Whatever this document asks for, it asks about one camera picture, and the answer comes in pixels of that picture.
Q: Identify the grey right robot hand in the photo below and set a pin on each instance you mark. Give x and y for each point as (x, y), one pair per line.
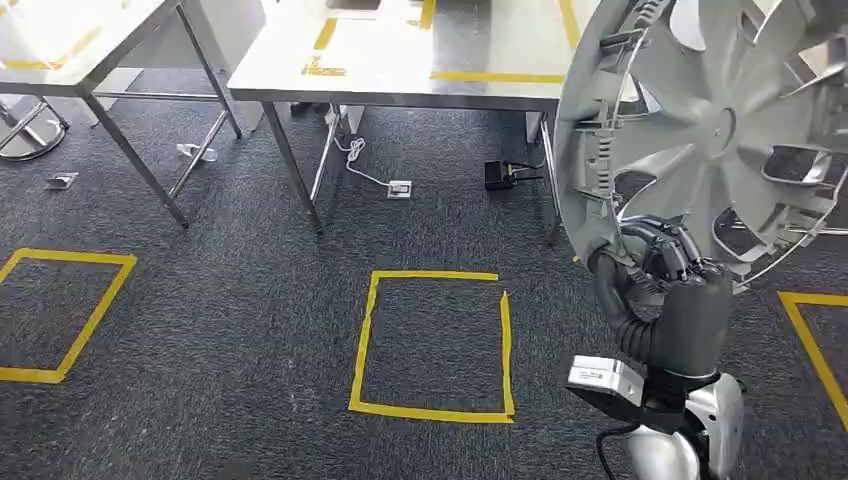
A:
(692, 318)

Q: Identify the silver wheel hubcap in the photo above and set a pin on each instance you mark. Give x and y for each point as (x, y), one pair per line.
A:
(709, 126)

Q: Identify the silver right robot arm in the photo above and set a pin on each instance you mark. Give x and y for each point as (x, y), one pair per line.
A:
(719, 414)

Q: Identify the yellow floor tape square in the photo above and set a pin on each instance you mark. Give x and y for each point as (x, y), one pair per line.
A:
(811, 344)
(361, 344)
(93, 318)

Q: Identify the yellow tape strip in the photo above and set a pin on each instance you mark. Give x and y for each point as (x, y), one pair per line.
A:
(324, 33)
(568, 23)
(497, 77)

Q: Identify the white floor power socket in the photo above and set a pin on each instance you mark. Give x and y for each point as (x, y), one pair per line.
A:
(399, 189)

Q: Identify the steel work table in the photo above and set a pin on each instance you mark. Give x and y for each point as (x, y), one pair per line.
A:
(66, 40)
(397, 60)

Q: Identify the steel floor plate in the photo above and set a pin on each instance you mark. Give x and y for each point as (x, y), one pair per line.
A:
(61, 181)

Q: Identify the round chrome stool base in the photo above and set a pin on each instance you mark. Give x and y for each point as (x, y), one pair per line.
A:
(40, 142)

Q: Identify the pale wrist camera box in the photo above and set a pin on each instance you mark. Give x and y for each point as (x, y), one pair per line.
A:
(604, 383)

